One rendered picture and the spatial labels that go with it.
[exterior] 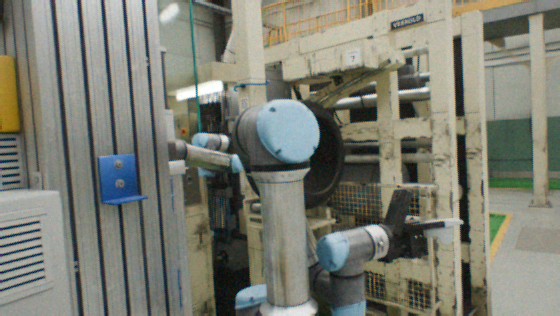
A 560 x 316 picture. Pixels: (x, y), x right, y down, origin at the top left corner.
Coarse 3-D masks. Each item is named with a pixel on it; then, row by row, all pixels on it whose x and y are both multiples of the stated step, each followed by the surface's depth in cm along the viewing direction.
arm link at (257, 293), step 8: (248, 288) 90; (256, 288) 89; (264, 288) 88; (240, 296) 85; (248, 296) 84; (256, 296) 83; (264, 296) 83; (240, 304) 84; (248, 304) 83; (256, 304) 82; (240, 312) 84; (248, 312) 83; (256, 312) 81
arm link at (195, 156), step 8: (176, 144) 130; (184, 144) 133; (184, 152) 132; (192, 152) 137; (200, 152) 141; (208, 152) 145; (216, 152) 151; (184, 160) 133; (192, 160) 138; (200, 160) 141; (208, 160) 145; (216, 160) 149; (224, 160) 153; (232, 160) 158; (208, 168) 149; (216, 168) 152; (224, 168) 155; (232, 168) 158; (240, 168) 160
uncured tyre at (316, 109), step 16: (320, 112) 206; (320, 128) 231; (336, 128) 216; (320, 144) 236; (336, 144) 219; (320, 160) 237; (336, 160) 228; (304, 176) 238; (320, 176) 233; (336, 176) 215; (256, 192) 205; (304, 192) 196; (320, 192) 206
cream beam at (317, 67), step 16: (336, 48) 210; (352, 48) 203; (368, 48) 201; (384, 48) 213; (288, 64) 236; (304, 64) 227; (320, 64) 219; (336, 64) 211; (368, 64) 201; (288, 80) 238; (304, 80) 235; (320, 80) 239
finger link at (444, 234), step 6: (444, 222) 88; (450, 222) 88; (456, 222) 89; (462, 222) 90; (438, 228) 89; (444, 228) 89; (450, 228) 89; (426, 234) 89; (432, 234) 89; (438, 234) 89; (444, 234) 89; (450, 234) 89; (444, 240) 89; (450, 240) 89
